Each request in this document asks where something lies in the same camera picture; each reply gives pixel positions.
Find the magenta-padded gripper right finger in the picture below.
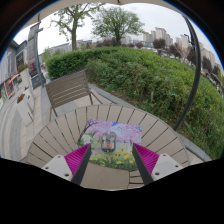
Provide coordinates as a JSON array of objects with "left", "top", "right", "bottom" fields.
[{"left": 131, "top": 142, "right": 184, "bottom": 186}]

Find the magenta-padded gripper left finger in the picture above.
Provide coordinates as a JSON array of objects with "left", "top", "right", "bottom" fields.
[{"left": 41, "top": 143, "right": 92, "bottom": 186}]

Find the flower-print mouse pad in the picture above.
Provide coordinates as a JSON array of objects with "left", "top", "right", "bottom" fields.
[{"left": 76, "top": 118, "right": 144, "bottom": 173}]

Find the white planter with flowers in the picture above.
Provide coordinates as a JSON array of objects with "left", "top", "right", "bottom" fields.
[
  {"left": 16, "top": 63, "right": 34, "bottom": 96},
  {"left": 15, "top": 93, "right": 35, "bottom": 127}
]

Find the grey slatted outdoor chair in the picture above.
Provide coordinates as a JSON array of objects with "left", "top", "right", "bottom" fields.
[{"left": 44, "top": 69, "right": 105, "bottom": 123}]

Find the dark curved parasol pole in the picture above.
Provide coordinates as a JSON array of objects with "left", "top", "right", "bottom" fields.
[{"left": 171, "top": 14, "right": 203, "bottom": 132}]

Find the green trimmed hedge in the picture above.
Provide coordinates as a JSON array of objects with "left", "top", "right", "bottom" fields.
[{"left": 44, "top": 46, "right": 224, "bottom": 160}]

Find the tall grey sign pillar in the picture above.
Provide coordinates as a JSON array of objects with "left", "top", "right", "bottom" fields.
[{"left": 26, "top": 22, "right": 48, "bottom": 90}]

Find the sparse-leaved tree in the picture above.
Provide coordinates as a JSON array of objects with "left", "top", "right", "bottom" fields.
[{"left": 49, "top": 2, "right": 105, "bottom": 52}]

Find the round leafy tree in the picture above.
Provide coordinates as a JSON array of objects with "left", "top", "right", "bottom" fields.
[{"left": 91, "top": 5, "right": 146, "bottom": 47}]

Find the beige parasol canopy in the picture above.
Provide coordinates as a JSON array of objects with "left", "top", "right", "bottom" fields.
[{"left": 21, "top": 0, "right": 188, "bottom": 24}]

